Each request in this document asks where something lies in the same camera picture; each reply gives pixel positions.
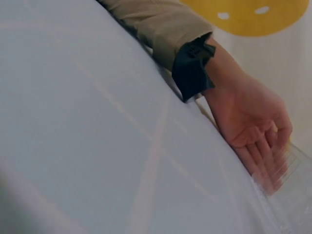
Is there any person's left hand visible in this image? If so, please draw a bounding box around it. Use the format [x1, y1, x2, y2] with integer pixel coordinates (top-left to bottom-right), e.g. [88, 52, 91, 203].
[206, 45, 294, 195]

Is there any clear plastic container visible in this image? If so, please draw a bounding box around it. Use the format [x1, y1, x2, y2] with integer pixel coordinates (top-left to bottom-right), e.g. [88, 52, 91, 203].
[248, 142, 312, 234]

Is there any person's left forearm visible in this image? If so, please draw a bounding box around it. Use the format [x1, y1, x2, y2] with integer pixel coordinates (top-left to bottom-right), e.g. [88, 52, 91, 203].
[96, 0, 215, 74]

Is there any black wrist band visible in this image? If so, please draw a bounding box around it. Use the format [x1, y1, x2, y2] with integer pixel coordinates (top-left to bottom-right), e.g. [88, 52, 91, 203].
[171, 36, 217, 103]

